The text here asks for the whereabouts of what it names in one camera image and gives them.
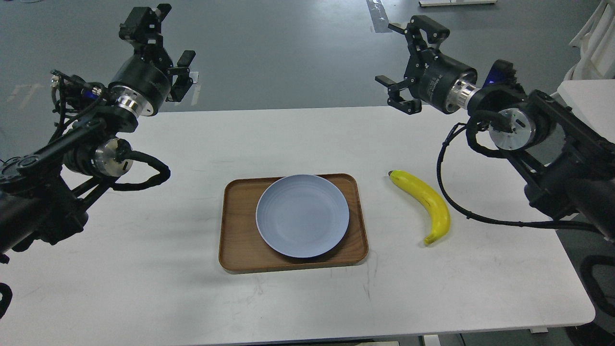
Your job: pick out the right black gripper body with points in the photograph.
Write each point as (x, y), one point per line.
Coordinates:
(433, 76)

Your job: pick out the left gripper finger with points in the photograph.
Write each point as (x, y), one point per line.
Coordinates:
(180, 77)
(143, 31)

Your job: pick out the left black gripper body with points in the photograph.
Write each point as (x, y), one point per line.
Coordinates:
(149, 83)

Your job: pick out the brown wooden tray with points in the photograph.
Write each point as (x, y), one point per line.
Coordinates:
(242, 250)

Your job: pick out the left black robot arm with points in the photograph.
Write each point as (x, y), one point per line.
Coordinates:
(46, 195)

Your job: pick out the white side table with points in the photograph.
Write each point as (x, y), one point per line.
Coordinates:
(592, 101)

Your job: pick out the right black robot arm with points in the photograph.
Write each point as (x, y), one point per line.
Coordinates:
(568, 168)

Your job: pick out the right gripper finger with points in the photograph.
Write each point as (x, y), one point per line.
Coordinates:
(423, 36)
(395, 98)

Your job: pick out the light blue plate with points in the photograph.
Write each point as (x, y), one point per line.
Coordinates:
(302, 216)

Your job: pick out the yellow banana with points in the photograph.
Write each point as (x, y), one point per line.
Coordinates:
(432, 202)

